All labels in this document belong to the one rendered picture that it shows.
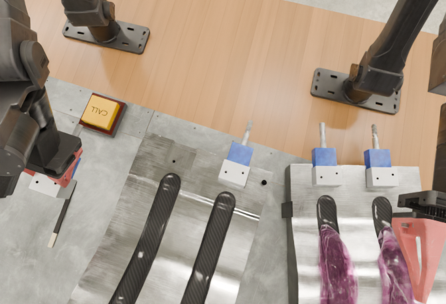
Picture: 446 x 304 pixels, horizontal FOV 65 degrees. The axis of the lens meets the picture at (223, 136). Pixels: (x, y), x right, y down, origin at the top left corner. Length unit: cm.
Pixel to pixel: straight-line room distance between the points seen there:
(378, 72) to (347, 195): 24
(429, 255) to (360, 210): 38
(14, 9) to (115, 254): 42
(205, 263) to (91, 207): 27
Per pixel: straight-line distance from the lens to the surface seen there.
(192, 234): 66
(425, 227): 37
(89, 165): 81
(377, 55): 70
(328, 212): 73
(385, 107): 87
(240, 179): 64
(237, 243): 66
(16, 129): 47
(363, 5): 204
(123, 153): 79
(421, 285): 39
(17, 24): 47
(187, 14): 91
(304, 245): 69
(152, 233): 68
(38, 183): 66
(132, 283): 66
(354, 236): 73
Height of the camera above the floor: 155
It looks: 75 degrees down
